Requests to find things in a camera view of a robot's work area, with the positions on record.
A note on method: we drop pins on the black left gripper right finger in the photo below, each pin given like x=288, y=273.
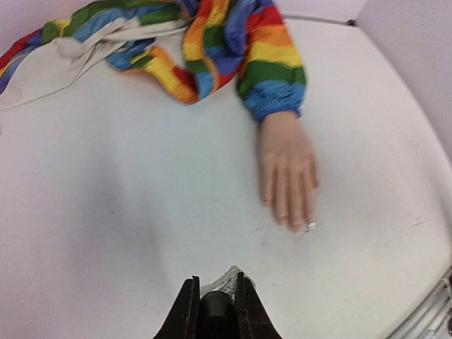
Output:
x=253, y=320

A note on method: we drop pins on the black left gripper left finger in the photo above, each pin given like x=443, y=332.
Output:
x=182, y=319

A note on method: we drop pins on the black nail polish cap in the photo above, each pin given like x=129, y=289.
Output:
x=217, y=317

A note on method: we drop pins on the clear nail polish bottle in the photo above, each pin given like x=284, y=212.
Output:
x=226, y=283

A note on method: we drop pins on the mannequin hand with nails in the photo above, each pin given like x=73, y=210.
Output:
x=288, y=170

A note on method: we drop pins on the rainbow striped jacket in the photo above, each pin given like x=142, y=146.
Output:
x=191, y=48

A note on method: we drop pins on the aluminium table frame rail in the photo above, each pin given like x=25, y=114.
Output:
x=382, y=240

